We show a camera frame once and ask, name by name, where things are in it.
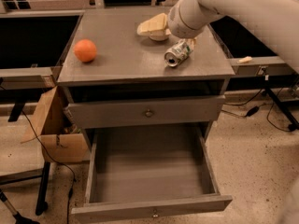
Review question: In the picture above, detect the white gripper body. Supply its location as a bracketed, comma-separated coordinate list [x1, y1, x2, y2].
[167, 0, 222, 38]

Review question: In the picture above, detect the crushed green 7up can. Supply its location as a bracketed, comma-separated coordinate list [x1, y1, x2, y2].
[164, 39, 194, 67]

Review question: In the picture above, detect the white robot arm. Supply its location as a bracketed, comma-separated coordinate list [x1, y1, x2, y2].
[137, 0, 299, 72]

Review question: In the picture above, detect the grey upper drawer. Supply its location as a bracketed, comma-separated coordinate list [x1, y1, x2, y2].
[68, 95, 225, 129]

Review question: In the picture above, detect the grey wooden drawer cabinet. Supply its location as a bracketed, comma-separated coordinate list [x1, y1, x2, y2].
[58, 7, 234, 136]

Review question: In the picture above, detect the open grey middle drawer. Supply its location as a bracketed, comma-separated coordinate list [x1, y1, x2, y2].
[72, 124, 232, 224]

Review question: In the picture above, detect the white paper bowl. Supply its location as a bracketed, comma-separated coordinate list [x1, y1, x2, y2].
[149, 33, 170, 41]

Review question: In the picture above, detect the small cream foam piece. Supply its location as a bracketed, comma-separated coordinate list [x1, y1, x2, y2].
[237, 56, 252, 63]

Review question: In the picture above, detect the orange fruit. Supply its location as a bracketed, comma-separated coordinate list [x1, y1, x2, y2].
[74, 39, 97, 63]

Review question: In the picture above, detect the black table leg right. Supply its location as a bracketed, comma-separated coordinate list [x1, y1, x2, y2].
[264, 87, 299, 132]

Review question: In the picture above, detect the black table leg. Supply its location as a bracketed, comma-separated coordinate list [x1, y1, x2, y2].
[264, 87, 299, 132]
[36, 161, 50, 216]

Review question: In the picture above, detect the brown cardboard box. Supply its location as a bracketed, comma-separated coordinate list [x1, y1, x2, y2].
[21, 87, 88, 163]

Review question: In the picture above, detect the black table leg left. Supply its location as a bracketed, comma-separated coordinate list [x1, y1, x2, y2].
[36, 161, 50, 216]

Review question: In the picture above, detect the black tripod leg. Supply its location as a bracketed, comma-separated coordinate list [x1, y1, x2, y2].
[0, 189, 39, 224]

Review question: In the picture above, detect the black power adapter cable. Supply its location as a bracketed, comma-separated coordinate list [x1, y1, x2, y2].
[220, 89, 299, 133]

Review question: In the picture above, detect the black floor cable left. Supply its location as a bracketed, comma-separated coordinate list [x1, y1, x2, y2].
[20, 109, 77, 224]

